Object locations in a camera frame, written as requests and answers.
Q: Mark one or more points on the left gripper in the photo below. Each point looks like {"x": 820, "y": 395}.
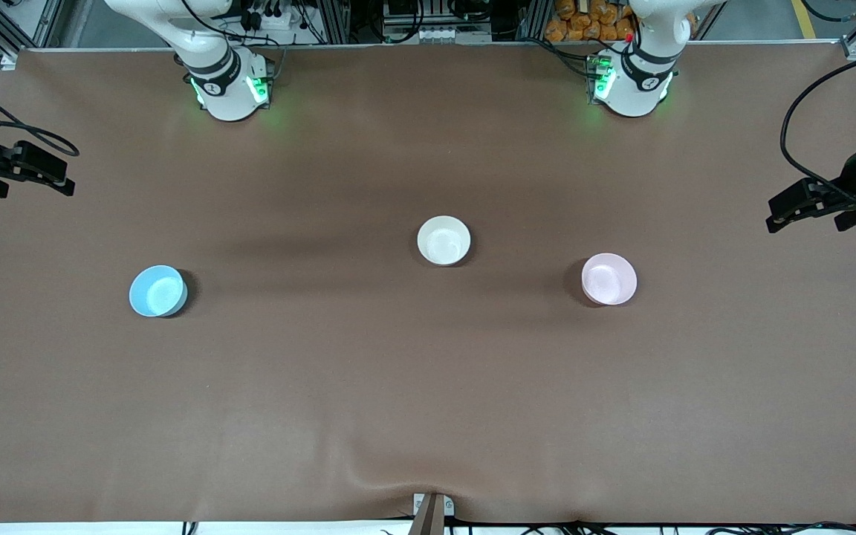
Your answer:
{"x": 854, "y": 180}

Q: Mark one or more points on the blue bowl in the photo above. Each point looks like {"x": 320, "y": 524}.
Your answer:
{"x": 157, "y": 291}

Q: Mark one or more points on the pink bowl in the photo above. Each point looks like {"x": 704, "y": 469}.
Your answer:
{"x": 608, "y": 279}

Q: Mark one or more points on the white bowl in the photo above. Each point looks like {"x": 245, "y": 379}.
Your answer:
{"x": 443, "y": 240}

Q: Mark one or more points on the orange snack bag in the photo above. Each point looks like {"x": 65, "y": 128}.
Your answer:
{"x": 584, "y": 18}

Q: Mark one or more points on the white power strip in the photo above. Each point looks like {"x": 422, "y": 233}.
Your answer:
{"x": 279, "y": 18}

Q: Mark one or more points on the white connector strip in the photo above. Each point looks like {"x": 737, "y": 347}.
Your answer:
{"x": 443, "y": 34}

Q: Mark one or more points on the brown table mat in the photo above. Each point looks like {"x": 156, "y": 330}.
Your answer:
{"x": 428, "y": 386}

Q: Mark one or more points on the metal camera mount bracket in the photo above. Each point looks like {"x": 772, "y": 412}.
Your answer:
{"x": 432, "y": 513}

